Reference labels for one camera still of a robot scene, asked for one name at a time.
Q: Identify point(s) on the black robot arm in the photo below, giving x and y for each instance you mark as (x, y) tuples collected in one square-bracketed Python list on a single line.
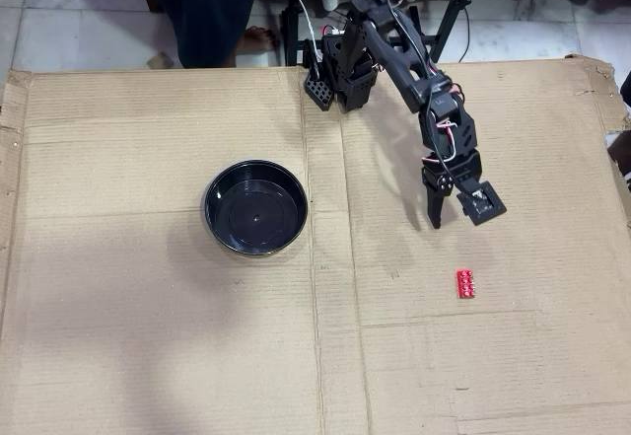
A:
[(394, 60)]

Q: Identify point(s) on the small cardboard scrap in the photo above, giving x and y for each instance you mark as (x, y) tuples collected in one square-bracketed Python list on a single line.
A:
[(160, 61)]

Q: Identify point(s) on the red lego block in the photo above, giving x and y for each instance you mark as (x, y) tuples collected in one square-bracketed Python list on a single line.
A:
[(466, 284)]

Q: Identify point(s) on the black round plastic bowl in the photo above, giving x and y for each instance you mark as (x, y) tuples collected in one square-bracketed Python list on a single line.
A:
[(256, 218)]

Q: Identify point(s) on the black table clamp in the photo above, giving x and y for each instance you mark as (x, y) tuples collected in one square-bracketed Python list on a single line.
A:
[(318, 91)]

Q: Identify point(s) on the brown cardboard sheet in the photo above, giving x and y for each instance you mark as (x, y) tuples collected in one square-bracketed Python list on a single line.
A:
[(148, 331)]

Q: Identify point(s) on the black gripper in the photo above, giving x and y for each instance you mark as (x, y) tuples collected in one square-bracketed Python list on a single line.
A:
[(462, 165)]

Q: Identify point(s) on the dark person garment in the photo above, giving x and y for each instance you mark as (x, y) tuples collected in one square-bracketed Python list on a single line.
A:
[(197, 11)]

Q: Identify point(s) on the black square wrist camera mount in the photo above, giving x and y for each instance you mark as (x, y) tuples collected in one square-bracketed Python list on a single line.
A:
[(485, 205)]

